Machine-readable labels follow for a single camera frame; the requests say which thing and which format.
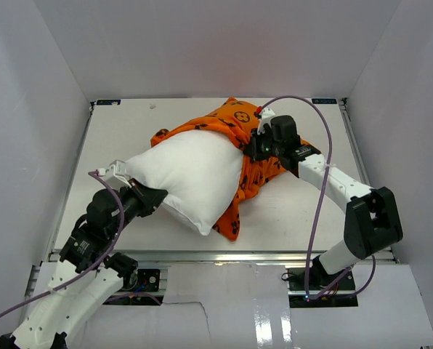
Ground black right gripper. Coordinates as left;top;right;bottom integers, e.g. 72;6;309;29
246;126;284;162

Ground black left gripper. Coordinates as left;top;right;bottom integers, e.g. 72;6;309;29
108;176;167;238

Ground orange patterned pillowcase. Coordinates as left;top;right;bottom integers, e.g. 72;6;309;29
150;97;312;242

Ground white pillow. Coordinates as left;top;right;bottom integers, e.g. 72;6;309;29
126;130;243;236

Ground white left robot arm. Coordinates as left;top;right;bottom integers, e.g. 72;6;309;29
0;180;168;348

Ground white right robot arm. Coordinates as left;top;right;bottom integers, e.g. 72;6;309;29
246;112;403;290

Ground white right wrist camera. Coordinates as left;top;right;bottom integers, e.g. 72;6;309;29
255;106;276;135

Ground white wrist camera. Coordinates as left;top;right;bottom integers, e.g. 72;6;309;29
97;160;131;190
255;106;276;135

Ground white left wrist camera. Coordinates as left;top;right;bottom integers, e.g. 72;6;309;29
97;160;131;190

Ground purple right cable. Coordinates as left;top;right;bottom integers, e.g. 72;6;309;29
262;95;377;301

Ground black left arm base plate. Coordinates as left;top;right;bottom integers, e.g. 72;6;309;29
121;269;161;292

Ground aluminium table frame rail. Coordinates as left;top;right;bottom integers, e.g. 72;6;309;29
15;97;399;349

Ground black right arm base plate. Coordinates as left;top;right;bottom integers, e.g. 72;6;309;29
281;267;355;293

